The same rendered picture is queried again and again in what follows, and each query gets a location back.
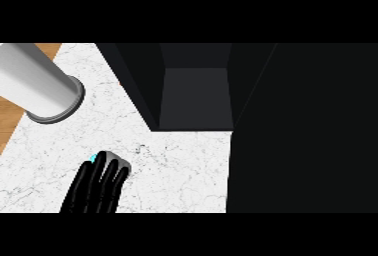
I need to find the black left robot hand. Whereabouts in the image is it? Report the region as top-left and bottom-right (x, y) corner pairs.
(59, 150), (131, 214)

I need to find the dark grey open cabinet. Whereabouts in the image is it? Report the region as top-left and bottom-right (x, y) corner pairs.
(94, 43), (279, 132)

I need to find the dark grey cabinet door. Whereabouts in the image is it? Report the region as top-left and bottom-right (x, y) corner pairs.
(224, 43), (378, 214)

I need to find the white cylindrical range hood pipe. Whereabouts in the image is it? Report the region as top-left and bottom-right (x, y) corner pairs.
(0, 43), (87, 125)

